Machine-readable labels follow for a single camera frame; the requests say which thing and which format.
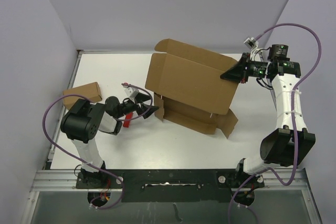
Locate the red rectangular block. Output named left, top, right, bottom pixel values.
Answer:
left=123, top=112, right=133, bottom=128

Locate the small folded cardboard box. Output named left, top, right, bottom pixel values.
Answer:
left=62, top=82, right=102, bottom=110

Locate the brown cardboard box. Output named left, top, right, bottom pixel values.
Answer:
left=145, top=39, right=238, bottom=137

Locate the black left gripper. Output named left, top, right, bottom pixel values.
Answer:
left=116, top=92, right=158, bottom=118

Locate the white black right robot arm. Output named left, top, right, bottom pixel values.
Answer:
left=220, top=44, right=316, bottom=187

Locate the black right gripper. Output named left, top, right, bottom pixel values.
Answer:
left=219, top=52, right=268, bottom=84

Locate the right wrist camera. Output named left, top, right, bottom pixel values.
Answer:
left=244, top=37, right=259, bottom=51

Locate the aluminium frame rail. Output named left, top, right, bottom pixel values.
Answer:
left=20, top=49, right=323, bottom=224

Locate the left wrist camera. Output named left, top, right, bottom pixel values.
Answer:
left=122, top=83, right=139, bottom=99

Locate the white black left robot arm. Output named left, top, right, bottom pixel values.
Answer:
left=60, top=93, right=159, bottom=188

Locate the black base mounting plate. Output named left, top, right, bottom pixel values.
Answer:
left=76, top=169, right=265, bottom=203

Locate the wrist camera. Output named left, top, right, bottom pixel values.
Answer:
left=122, top=83, right=139, bottom=99
left=244, top=37, right=259, bottom=51

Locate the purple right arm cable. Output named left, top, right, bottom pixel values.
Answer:
left=226, top=23, right=322, bottom=224

